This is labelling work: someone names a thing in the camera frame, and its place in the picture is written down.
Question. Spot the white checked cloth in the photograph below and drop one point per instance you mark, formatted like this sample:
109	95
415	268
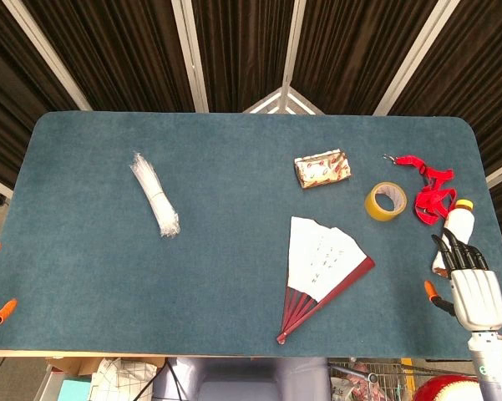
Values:
121	380

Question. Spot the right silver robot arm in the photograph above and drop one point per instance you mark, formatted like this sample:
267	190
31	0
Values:
488	363

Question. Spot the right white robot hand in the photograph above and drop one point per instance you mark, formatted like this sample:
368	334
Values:
478	296

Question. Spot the red round helmet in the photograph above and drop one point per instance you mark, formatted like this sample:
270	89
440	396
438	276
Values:
447	390

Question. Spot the paper folding fan red ribs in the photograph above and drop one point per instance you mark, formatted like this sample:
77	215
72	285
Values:
317	250

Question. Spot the teal box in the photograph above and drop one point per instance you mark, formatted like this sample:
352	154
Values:
75	390

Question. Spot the gold and red wrapped packet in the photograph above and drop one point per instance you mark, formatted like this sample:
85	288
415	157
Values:
321	169

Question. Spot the bundle of clear plastic straws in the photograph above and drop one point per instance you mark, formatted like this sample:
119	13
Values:
154	196

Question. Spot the blue felt table cover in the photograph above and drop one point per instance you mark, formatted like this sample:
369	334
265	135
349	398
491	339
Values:
234	250

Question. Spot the white bottle with yellow cap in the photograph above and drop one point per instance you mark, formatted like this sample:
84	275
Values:
461	223

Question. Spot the brown cardboard box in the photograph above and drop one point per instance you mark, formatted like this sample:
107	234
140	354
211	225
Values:
73	365

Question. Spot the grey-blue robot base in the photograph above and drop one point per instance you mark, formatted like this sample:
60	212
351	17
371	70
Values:
242	380

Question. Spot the white triangular frame base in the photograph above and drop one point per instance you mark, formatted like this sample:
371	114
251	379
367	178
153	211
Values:
280	98

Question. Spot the dark brown pleated curtain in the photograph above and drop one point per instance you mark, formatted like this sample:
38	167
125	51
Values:
242	42

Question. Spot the yellow packing tape roll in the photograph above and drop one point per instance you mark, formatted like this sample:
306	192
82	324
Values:
376	213

